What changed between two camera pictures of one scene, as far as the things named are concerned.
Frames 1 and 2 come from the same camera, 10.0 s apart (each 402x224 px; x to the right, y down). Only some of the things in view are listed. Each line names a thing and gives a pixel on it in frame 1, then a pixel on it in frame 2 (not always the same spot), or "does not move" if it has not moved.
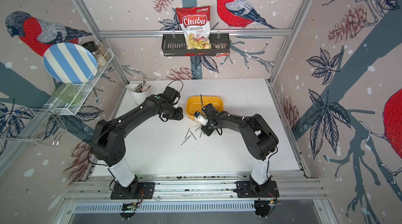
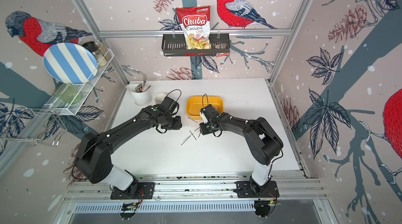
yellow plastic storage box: x=196 y=103 does not move
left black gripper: x=179 y=116 -> x=178 y=125
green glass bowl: x=65 y=91 does not move
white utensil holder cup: x=138 y=91 does not move
